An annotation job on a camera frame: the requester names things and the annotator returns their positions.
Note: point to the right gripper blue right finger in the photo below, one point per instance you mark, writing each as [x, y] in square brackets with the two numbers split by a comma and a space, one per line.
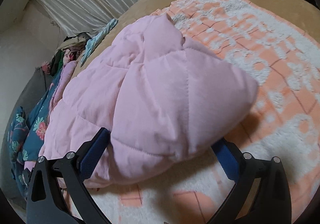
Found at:
[227, 154]

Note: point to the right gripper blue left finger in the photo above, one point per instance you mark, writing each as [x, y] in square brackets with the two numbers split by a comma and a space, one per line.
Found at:
[91, 151]

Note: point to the pink quilted jacket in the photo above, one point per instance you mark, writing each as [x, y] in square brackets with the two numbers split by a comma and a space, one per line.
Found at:
[164, 97]

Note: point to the pile of clothes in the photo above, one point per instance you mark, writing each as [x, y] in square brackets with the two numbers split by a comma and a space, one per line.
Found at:
[69, 50]

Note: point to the orange plaid cloud blanket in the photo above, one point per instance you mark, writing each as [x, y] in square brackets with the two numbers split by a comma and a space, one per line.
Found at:
[283, 121]

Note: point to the navy floral duvet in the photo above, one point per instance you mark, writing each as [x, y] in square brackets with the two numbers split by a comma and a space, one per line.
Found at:
[26, 132]

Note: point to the light blue garment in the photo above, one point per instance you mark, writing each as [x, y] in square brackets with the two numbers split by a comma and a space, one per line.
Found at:
[92, 44]

